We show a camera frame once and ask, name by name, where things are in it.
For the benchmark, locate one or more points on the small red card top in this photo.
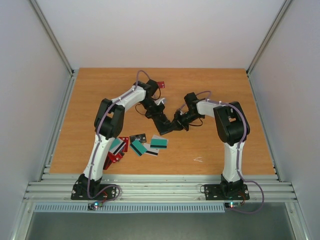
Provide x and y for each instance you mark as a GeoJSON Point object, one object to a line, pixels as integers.
{"type": "Point", "coordinates": [126, 143]}

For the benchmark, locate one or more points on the grey slotted cable duct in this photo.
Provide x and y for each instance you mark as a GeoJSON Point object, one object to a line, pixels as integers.
{"type": "Point", "coordinates": [129, 208]}

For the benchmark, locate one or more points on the red card left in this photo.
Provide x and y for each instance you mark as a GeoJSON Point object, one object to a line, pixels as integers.
{"type": "Point", "coordinates": [110, 158]}

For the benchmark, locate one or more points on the teal card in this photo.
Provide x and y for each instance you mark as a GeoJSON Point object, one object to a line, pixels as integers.
{"type": "Point", "coordinates": [116, 143]}
{"type": "Point", "coordinates": [158, 143]}
{"type": "Point", "coordinates": [138, 147]}

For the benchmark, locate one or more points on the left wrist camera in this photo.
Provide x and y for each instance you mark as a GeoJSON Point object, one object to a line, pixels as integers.
{"type": "Point", "coordinates": [161, 101]}

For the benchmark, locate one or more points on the teal card top left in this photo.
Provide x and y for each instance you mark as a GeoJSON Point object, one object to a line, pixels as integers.
{"type": "Point", "coordinates": [116, 143]}

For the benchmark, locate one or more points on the white card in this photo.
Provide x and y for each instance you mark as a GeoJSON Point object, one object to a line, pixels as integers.
{"type": "Point", "coordinates": [152, 151]}

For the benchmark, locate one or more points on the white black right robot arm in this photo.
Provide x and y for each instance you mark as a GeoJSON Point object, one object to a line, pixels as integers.
{"type": "Point", "coordinates": [231, 125]}

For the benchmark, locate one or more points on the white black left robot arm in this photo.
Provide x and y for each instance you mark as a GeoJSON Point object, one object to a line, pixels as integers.
{"type": "Point", "coordinates": [109, 123]}

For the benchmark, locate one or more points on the black card in pile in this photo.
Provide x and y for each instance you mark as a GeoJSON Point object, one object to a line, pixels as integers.
{"type": "Point", "coordinates": [139, 137]}

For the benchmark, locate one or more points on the teal card right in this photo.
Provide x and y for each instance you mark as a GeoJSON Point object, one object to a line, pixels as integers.
{"type": "Point", "coordinates": [158, 143]}

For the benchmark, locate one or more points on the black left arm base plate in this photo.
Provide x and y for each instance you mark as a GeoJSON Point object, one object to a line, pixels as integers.
{"type": "Point", "coordinates": [92, 190]}

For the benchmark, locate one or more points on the teal card middle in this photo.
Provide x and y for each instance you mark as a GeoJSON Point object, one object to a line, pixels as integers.
{"type": "Point", "coordinates": [138, 147]}

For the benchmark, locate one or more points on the red card far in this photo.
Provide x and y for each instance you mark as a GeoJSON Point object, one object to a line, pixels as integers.
{"type": "Point", "coordinates": [161, 84]}

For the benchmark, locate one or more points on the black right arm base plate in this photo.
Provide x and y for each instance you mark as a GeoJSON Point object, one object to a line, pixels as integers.
{"type": "Point", "coordinates": [217, 192]}

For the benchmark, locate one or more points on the black leather card holder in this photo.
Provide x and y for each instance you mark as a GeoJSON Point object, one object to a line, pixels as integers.
{"type": "Point", "coordinates": [164, 125]}

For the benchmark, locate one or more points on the left controller board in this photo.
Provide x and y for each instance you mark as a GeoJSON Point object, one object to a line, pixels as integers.
{"type": "Point", "coordinates": [94, 206]}

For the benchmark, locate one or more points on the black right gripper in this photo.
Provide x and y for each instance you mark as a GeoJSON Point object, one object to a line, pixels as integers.
{"type": "Point", "coordinates": [184, 120]}

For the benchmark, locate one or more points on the controller board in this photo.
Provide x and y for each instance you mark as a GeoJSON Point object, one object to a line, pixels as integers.
{"type": "Point", "coordinates": [94, 206]}
{"type": "Point", "coordinates": [232, 205]}

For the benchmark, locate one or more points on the right controller board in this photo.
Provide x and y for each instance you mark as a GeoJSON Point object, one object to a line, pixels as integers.
{"type": "Point", "coordinates": [232, 205]}

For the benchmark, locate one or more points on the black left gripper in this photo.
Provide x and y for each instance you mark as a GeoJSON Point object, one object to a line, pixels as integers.
{"type": "Point", "coordinates": [159, 111]}

